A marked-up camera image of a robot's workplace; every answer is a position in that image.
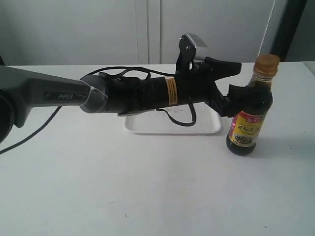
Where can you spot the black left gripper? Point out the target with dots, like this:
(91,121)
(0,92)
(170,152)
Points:
(199,86)

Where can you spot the soy sauce bottle gold cap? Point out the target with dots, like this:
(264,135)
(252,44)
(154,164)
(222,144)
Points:
(247,124)

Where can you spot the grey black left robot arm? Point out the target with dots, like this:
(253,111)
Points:
(133,90)

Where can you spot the white plastic tray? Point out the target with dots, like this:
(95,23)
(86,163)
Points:
(208,122)

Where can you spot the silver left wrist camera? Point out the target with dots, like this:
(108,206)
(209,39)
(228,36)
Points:
(192,48)

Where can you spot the dark grey vertical post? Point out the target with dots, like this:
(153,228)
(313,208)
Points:
(287,27)

